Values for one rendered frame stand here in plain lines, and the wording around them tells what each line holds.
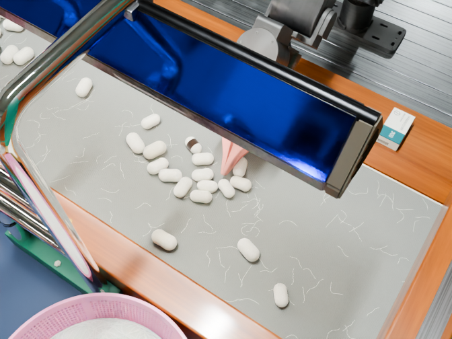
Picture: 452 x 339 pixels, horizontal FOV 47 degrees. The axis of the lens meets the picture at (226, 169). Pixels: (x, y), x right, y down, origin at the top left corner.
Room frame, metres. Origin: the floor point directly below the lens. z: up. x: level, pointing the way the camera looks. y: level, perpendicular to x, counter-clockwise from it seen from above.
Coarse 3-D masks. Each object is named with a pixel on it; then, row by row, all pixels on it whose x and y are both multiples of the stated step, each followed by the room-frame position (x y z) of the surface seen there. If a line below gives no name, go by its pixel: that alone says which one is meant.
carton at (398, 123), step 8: (392, 112) 0.48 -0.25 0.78; (400, 112) 0.48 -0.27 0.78; (392, 120) 0.47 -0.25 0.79; (400, 120) 0.47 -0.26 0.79; (408, 120) 0.47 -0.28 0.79; (384, 128) 0.45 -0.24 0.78; (392, 128) 0.45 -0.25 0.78; (400, 128) 0.45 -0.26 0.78; (408, 128) 0.45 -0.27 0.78; (384, 136) 0.44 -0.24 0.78; (392, 136) 0.44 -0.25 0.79; (400, 136) 0.44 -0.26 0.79; (384, 144) 0.43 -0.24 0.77; (392, 144) 0.43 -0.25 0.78
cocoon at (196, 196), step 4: (192, 192) 0.36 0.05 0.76; (196, 192) 0.36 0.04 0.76; (200, 192) 0.36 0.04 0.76; (204, 192) 0.36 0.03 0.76; (208, 192) 0.36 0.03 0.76; (192, 196) 0.35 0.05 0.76; (196, 196) 0.35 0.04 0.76; (200, 196) 0.35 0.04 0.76; (204, 196) 0.35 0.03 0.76; (208, 196) 0.35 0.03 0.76; (212, 196) 0.35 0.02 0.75; (192, 200) 0.35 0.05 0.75; (196, 200) 0.35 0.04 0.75; (200, 200) 0.35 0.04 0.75; (204, 200) 0.35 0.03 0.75; (208, 200) 0.35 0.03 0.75
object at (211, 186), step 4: (200, 180) 0.38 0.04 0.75; (204, 180) 0.38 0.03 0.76; (208, 180) 0.38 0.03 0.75; (200, 184) 0.37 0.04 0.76; (204, 184) 0.37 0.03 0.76; (208, 184) 0.37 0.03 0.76; (212, 184) 0.37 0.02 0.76; (216, 184) 0.37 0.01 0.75; (200, 188) 0.37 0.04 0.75; (204, 188) 0.37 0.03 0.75; (208, 188) 0.36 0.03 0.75; (212, 188) 0.36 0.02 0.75; (216, 188) 0.37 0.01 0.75; (212, 192) 0.36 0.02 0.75
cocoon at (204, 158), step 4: (192, 156) 0.42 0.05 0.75; (196, 156) 0.42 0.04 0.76; (200, 156) 0.42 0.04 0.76; (204, 156) 0.42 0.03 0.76; (208, 156) 0.42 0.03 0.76; (212, 156) 0.42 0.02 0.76; (192, 160) 0.41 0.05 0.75; (196, 160) 0.41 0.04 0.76; (200, 160) 0.41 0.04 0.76; (204, 160) 0.41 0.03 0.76; (208, 160) 0.41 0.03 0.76; (212, 160) 0.41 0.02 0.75; (196, 164) 0.41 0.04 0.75; (200, 164) 0.41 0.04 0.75; (204, 164) 0.41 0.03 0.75; (208, 164) 0.41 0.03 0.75
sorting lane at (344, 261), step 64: (0, 64) 0.62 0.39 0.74; (64, 128) 0.48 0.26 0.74; (128, 128) 0.48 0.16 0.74; (192, 128) 0.48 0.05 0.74; (64, 192) 0.37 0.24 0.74; (128, 192) 0.37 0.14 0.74; (256, 192) 0.37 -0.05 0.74; (320, 192) 0.37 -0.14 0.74; (384, 192) 0.37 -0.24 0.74; (192, 256) 0.27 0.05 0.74; (320, 256) 0.27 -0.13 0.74; (384, 256) 0.27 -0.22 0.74; (256, 320) 0.18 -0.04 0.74; (320, 320) 0.18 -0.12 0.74; (384, 320) 0.18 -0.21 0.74
